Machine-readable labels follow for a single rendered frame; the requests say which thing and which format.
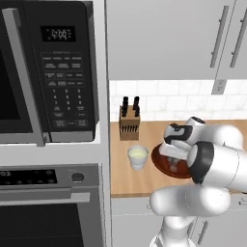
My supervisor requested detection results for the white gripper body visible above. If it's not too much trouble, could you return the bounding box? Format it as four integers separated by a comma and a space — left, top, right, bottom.
159, 142, 191, 161

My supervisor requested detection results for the red-brown ice bowl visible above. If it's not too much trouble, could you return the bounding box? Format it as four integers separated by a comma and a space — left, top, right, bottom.
151, 142, 195, 179

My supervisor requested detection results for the glass of lemonade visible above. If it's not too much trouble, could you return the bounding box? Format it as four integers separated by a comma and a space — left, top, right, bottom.
126, 144, 151, 171

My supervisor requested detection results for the wooden knife block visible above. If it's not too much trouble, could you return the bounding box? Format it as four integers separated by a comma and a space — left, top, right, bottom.
118, 105, 142, 142

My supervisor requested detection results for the grey drawer front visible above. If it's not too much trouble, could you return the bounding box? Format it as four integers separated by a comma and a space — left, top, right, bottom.
225, 192, 247, 213

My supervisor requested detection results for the grey base cupboard door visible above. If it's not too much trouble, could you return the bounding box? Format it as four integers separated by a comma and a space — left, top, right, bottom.
111, 196, 168, 247
187, 210, 247, 247

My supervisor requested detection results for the round steel oven knob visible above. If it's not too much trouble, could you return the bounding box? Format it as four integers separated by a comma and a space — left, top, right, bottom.
70, 172, 85, 184

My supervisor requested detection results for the steel built-in oven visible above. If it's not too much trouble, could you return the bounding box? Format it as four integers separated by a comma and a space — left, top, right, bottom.
0, 163, 108, 247

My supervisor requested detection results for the black microwave oven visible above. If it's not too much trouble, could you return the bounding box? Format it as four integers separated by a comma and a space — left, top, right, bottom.
0, 0, 99, 148

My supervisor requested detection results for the oven door with dark window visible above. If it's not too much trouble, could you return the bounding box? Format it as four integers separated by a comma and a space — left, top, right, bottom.
0, 187, 104, 247

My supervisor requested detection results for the black microwave door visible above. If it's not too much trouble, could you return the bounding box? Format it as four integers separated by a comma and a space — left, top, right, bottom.
0, 0, 50, 145

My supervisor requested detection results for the grey wall socket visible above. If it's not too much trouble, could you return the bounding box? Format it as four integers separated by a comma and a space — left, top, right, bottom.
210, 78, 228, 96

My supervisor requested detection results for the grey base cupboard handle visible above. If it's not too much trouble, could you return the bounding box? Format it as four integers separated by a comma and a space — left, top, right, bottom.
197, 219, 209, 246

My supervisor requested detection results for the narrow grey wall cupboard door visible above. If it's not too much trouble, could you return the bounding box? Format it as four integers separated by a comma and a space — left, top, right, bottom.
214, 0, 247, 81

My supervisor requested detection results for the wide grey wall cupboard door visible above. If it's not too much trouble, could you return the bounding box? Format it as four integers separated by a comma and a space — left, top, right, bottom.
106, 0, 237, 81

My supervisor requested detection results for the grey bar cupboard handle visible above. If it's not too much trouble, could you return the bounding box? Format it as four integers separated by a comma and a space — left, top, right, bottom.
229, 7, 247, 69
209, 5, 231, 69

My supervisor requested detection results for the grey oven door handle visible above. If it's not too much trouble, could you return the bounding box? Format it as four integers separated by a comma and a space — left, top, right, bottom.
0, 191, 92, 207

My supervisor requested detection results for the grey microwave door handle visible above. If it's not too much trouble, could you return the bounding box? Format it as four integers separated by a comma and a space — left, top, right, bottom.
1, 7, 46, 148

